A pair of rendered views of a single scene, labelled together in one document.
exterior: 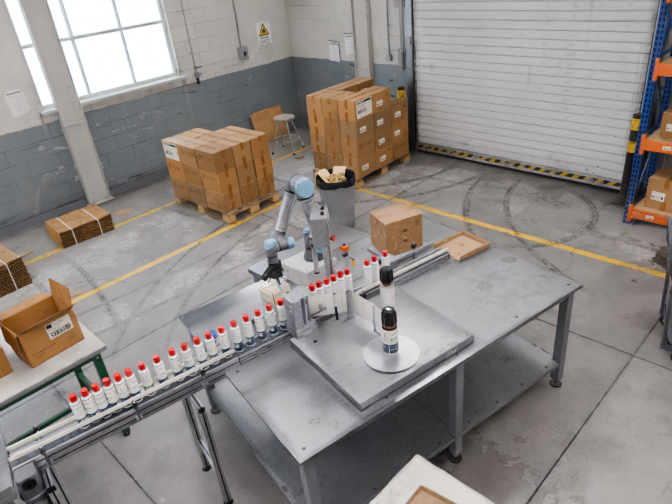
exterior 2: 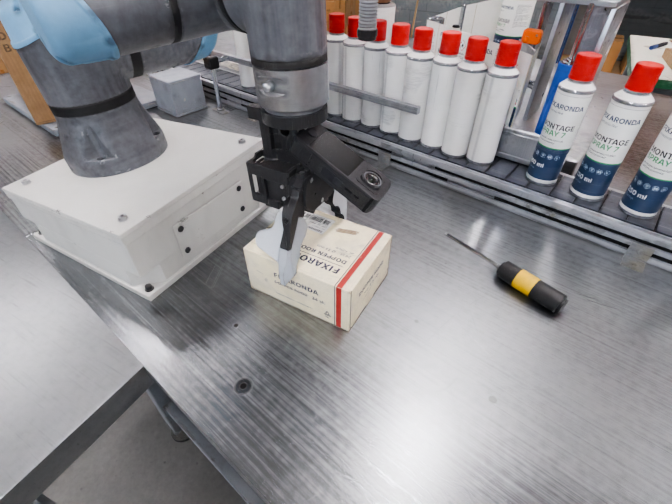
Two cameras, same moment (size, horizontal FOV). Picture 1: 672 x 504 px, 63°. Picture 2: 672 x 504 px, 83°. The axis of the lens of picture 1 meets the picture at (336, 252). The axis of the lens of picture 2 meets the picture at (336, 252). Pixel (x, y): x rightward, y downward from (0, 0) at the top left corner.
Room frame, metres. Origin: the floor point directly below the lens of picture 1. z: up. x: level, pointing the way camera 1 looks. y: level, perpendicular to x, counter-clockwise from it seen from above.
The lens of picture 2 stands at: (3.17, 0.81, 1.23)
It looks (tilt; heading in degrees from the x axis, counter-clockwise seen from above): 41 degrees down; 252
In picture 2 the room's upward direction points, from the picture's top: straight up
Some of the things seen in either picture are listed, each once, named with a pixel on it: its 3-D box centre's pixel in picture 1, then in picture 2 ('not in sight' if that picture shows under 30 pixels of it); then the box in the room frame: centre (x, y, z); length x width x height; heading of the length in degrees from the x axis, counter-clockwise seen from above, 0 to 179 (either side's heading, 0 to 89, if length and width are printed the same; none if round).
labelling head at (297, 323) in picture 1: (299, 312); (546, 82); (2.60, 0.25, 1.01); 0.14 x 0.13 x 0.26; 122
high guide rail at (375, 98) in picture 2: (381, 266); (238, 60); (3.09, -0.29, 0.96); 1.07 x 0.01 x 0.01; 122
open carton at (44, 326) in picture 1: (38, 321); not in sight; (2.88, 1.89, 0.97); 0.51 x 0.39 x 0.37; 48
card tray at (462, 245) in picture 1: (461, 245); not in sight; (3.43, -0.91, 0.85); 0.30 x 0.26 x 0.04; 122
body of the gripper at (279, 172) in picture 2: (275, 269); (293, 156); (3.10, 0.41, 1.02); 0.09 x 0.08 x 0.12; 133
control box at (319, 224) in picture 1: (320, 227); not in sight; (2.92, 0.07, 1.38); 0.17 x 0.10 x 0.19; 177
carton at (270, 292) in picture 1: (275, 291); (319, 262); (3.07, 0.43, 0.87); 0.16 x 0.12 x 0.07; 133
